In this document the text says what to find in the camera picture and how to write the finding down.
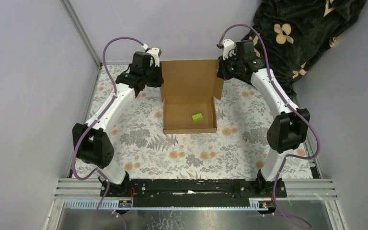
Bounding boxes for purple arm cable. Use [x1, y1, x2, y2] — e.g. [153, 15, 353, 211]
[71, 36, 148, 230]
[217, 23, 321, 230]

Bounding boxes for brown cardboard box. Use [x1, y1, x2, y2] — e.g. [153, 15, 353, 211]
[161, 59, 224, 134]

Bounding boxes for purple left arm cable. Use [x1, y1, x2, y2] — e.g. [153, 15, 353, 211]
[71, 36, 148, 230]

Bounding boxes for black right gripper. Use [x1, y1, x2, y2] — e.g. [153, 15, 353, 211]
[216, 53, 242, 82]

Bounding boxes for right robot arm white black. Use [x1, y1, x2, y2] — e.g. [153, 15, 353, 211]
[217, 39, 310, 197]

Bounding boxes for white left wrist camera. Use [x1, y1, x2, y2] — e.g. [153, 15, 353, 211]
[141, 44, 161, 67]

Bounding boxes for black floral blanket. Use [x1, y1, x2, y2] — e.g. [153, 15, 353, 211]
[243, 0, 366, 98]

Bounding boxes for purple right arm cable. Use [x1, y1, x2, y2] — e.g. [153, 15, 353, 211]
[217, 23, 321, 230]

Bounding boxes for small green object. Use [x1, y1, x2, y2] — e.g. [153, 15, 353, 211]
[192, 113, 203, 122]

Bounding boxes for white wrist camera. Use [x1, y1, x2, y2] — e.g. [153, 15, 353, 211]
[141, 44, 161, 67]
[217, 39, 236, 60]

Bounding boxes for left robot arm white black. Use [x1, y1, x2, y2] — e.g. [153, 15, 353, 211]
[72, 48, 164, 197]

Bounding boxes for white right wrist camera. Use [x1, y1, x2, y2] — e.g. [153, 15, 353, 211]
[217, 39, 236, 60]

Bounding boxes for aluminium frame rails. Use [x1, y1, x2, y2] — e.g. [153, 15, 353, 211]
[55, 177, 339, 210]

